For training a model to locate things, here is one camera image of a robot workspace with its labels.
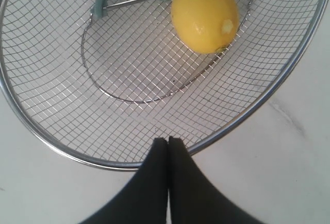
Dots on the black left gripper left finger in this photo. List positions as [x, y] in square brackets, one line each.
[144, 199]

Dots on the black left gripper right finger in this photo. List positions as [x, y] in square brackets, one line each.
[193, 198]

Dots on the yellow lemon with sticker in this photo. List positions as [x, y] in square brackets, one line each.
[205, 26]

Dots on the oval wire mesh basket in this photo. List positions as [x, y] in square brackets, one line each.
[98, 80]

